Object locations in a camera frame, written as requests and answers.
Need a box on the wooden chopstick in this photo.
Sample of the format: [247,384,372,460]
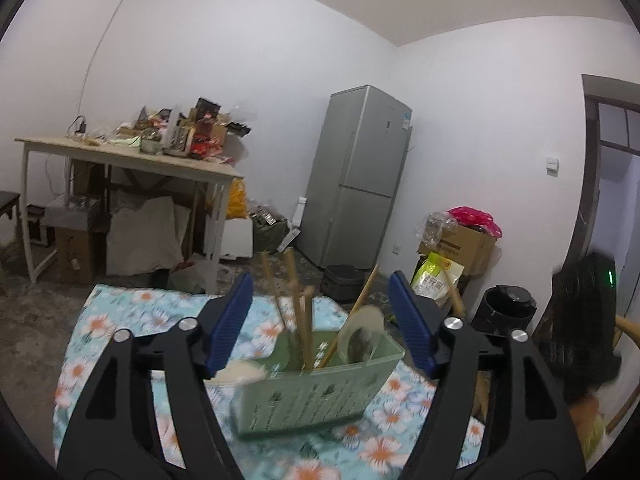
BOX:
[317,263,384,370]
[283,247,314,372]
[260,252,288,332]
[298,286,314,372]

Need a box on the cream ceramic soup spoon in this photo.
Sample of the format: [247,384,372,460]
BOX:
[204,360,268,387]

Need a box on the black round bin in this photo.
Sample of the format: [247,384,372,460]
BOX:
[471,285,537,334]

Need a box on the floral light-blue tablecloth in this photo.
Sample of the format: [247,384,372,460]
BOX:
[52,283,490,480]

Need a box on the yellow green snack bag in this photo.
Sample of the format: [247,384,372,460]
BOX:
[411,252,464,307]

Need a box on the green perforated utensil basket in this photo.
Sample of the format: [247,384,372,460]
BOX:
[231,334,405,439]

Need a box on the pink plastic bag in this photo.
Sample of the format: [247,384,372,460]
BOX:
[448,206,502,238]

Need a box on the white sack under table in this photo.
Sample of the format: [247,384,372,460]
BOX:
[106,196,190,276]

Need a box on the brown cardboard box under table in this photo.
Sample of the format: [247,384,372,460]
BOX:
[55,228,96,285]

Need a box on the yellow plastic bag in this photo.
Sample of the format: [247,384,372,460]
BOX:
[226,179,248,220]

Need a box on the white long table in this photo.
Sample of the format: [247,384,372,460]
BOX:
[17,136,242,295]

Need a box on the wooden chair black seat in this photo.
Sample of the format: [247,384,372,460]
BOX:
[0,191,21,246]

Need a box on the grey refrigerator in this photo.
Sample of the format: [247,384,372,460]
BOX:
[296,84,412,270]

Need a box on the clutter pile on table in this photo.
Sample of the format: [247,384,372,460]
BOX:
[66,98,252,162]

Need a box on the cardboard box by wall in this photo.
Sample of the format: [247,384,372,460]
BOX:
[418,226,497,276]

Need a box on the white wall switch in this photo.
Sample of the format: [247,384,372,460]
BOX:
[546,157,560,177]

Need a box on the dark window frame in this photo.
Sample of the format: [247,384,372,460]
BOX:
[562,74,639,268]

